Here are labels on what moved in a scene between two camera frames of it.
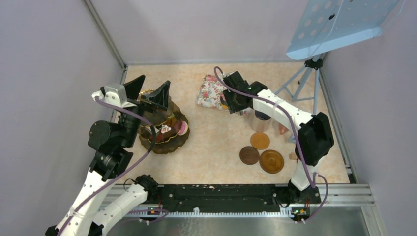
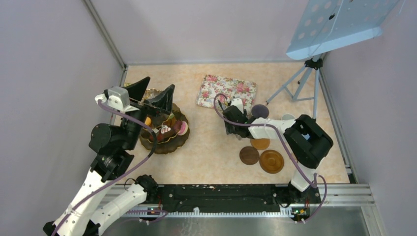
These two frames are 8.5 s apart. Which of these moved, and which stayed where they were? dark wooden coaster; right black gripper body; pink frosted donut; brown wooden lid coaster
Moved: right black gripper body
Stayed: dark wooden coaster; brown wooden lid coaster; pink frosted donut
